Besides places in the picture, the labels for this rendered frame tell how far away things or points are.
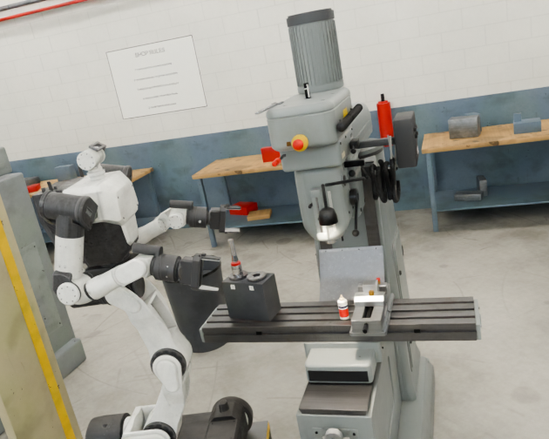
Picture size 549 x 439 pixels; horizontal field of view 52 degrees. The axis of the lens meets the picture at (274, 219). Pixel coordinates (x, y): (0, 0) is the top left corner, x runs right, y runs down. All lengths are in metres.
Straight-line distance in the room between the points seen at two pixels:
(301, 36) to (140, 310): 1.26
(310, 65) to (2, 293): 1.93
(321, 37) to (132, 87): 5.22
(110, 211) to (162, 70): 5.26
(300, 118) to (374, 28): 4.43
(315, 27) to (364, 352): 1.35
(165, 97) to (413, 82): 2.99
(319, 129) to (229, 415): 1.32
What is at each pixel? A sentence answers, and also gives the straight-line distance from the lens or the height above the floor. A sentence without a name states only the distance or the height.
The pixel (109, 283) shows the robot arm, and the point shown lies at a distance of 1.93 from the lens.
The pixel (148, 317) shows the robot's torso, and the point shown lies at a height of 1.23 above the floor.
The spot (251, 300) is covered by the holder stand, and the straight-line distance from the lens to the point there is 2.56.
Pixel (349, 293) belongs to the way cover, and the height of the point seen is 0.92.
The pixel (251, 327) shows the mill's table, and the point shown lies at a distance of 2.56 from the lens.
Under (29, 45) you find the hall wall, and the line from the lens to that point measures 8.19.
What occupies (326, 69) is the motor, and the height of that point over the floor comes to 1.98.
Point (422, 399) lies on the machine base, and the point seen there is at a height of 0.20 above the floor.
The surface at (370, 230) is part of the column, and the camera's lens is 2.75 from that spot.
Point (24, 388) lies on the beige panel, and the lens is 3.36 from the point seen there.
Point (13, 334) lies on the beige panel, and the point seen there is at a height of 0.93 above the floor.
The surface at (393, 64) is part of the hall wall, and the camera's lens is 6.42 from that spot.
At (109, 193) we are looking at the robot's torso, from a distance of 2.02.
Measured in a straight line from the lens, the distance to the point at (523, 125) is 5.89.
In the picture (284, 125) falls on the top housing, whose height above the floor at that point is 1.83.
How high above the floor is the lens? 2.12
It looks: 17 degrees down
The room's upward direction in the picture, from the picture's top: 11 degrees counter-clockwise
